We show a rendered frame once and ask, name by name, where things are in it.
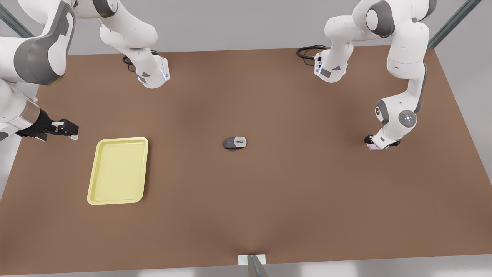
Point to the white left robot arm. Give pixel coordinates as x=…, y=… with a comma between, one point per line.
x=403, y=46

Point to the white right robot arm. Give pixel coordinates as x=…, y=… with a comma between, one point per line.
x=42, y=54

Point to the yellow rectangular tray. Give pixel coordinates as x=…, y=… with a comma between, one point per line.
x=118, y=171

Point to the grey computer mouse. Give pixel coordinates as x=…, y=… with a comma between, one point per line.
x=235, y=143

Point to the silver frame post with foot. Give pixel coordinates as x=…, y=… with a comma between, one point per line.
x=254, y=265

